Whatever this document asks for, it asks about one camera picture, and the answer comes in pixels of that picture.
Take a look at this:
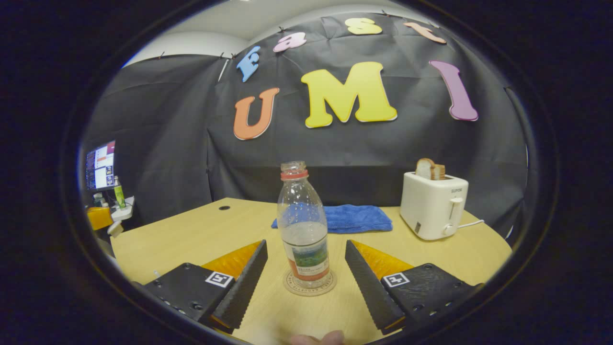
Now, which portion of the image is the blue towel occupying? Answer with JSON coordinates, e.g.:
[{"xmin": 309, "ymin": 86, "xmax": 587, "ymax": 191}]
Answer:
[{"xmin": 271, "ymin": 204, "xmax": 394, "ymax": 234}]

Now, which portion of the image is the pale bread slice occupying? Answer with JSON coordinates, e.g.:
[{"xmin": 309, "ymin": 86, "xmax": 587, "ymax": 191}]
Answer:
[{"xmin": 415, "ymin": 158, "xmax": 436, "ymax": 181}]

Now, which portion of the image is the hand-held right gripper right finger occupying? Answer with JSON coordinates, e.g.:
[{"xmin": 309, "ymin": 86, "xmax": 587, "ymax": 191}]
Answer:
[{"xmin": 345, "ymin": 240, "xmax": 483, "ymax": 335}]

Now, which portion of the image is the round wooden coaster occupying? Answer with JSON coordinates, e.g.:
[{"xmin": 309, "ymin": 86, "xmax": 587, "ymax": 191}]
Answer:
[{"xmin": 282, "ymin": 268, "xmax": 338, "ymax": 297}]

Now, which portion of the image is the computer monitor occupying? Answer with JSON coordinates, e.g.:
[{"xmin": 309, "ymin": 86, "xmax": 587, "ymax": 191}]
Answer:
[{"xmin": 85, "ymin": 140, "xmax": 116, "ymax": 191}]

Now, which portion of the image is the white toaster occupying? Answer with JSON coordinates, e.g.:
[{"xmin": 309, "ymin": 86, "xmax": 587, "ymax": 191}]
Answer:
[{"xmin": 399, "ymin": 171, "xmax": 469, "ymax": 241}]

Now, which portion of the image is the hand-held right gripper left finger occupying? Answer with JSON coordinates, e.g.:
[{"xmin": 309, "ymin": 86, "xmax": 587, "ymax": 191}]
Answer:
[{"xmin": 144, "ymin": 240, "xmax": 269, "ymax": 335}]

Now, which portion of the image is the green bottle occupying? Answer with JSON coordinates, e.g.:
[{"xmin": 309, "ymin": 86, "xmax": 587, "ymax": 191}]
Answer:
[{"xmin": 113, "ymin": 175, "xmax": 126, "ymax": 209}]

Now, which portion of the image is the white side shelf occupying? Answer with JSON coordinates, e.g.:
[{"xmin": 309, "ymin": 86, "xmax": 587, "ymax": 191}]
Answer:
[{"xmin": 110, "ymin": 196, "xmax": 136, "ymax": 222}]

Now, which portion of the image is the clear plastic water bottle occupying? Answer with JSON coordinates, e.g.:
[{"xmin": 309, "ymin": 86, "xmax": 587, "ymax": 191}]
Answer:
[{"xmin": 276, "ymin": 161, "xmax": 332, "ymax": 283}]

